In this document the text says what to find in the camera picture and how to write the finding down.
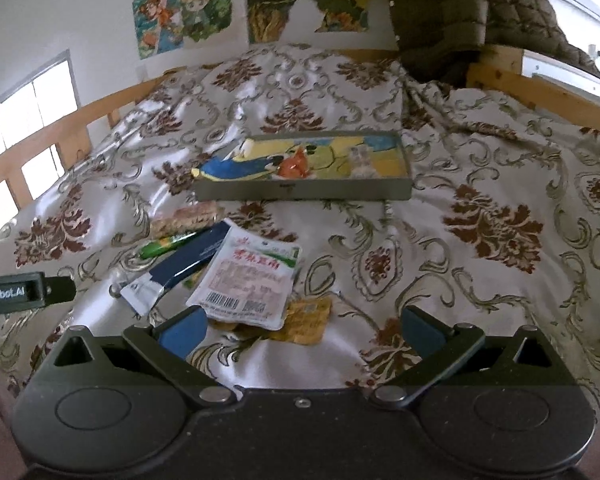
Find green stick snack packet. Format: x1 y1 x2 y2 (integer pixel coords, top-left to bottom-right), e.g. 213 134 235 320
140 230 211 261

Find olive quilted jacket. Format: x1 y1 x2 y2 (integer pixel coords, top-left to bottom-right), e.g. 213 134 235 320
382 0 600 84

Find clear biscuit packet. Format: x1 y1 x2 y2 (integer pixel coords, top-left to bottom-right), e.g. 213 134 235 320
151 202 217 239

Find wooden bed frame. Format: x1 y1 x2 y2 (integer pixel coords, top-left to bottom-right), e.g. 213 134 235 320
0 45 600 213

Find white snack packet red label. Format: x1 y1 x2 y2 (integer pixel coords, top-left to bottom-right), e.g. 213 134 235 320
186 220 302 331

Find grey tin tray cartoon print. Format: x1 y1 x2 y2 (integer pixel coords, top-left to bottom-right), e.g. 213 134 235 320
192 130 414 202

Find wall poster orange tree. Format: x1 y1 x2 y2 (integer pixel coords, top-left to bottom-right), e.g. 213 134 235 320
245 0 371 46

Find wall poster two cartoon children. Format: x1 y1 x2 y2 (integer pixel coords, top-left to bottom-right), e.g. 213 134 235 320
132 0 234 61

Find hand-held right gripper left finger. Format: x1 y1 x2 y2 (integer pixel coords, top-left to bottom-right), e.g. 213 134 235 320
45 305 236 408

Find orange candy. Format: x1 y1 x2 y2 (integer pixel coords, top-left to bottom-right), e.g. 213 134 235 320
279 146 312 179

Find dark blue snack packet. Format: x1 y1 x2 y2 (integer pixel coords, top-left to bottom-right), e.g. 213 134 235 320
120 220 231 317

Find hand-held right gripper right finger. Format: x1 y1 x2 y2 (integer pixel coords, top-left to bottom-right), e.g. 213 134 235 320
370 305 568 407

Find gold foil snack packet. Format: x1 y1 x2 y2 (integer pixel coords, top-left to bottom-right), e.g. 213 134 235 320
215 296 334 346

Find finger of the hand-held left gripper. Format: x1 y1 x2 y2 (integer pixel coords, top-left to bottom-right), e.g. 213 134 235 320
46 276 79 305

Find printed floral blanket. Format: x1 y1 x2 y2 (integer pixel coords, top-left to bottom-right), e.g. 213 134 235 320
0 42 600 433

